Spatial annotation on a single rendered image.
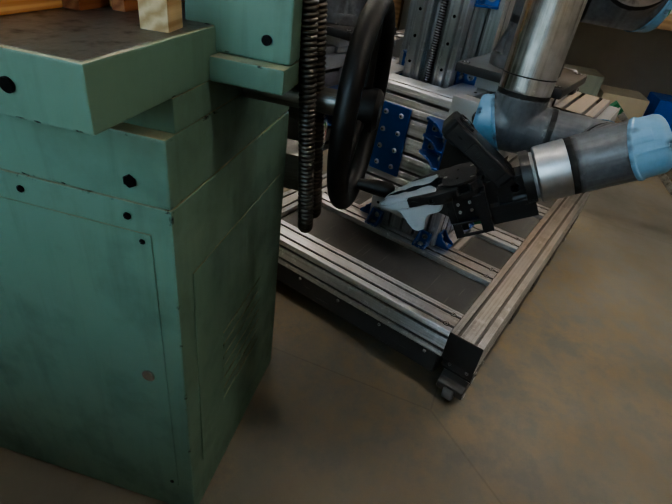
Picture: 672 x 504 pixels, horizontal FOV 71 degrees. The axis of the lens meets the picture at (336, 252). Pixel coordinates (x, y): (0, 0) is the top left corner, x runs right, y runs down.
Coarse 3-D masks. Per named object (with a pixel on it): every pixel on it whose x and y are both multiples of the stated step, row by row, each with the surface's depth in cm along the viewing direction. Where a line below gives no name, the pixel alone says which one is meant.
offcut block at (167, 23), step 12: (144, 0) 47; (156, 0) 47; (168, 0) 47; (180, 0) 50; (144, 12) 48; (156, 12) 48; (168, 12) 48; (180, 12) 51; (144, 24) 49; (156, 24) 48; (168, 24) 48; (180, 24) 51
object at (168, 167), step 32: (0, 128) 55; (32, 128) 54; (128, 128) 52; (192, 128) 56; (224, 128) 65; (256, 128) 77; (0, 160) 58; (32, 160) 57; (64, 160) 56; (96, 160) 54; (128, 160) 53; (160, 160) 52; (192, 160) 58; (224, 160) 67; (128, 192) 56; (160, 192) 55
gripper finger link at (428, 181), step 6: (420, 180) 69; (426, 180) 68; (432, 180) 68; (438, 180) 68; (402, 186) 70; (408, 186) 69; (414, 186) 68; (420, 186) 68; (396, 192) 69; (402, 192) 69; (384, 198) 70
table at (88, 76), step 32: (0, 32) 41; (32, 32) 42; (64, 32) 43; (96, 32) 45; (128, 32) 47; (160, 32) 49; (192, 32) 51; (0, 64) 38; (32, 64) 38; (64, 64) 37; (96, 64) 38; (128, 64) 42; (160, 64) 47; (192, 64) 52; (224, 64) 55; (256, 64) 55; (0, 96) 40; (32, 96) 39; (64, 96) 38; (96, 96) 39; (128, 96) 43; (160, 96) 48; (64, 128) 40; (96, 128) 40
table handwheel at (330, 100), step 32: (384, 0) 56; (384, 32) 67; (352, 64) 52; (384, 64) 73; (256, 96) 67; (288, 96) 66; (320, 96) 65; (352, 96) 52; (384, 96) 77; (352, 128) 54; (352, 160) 77; (352, 192) 70
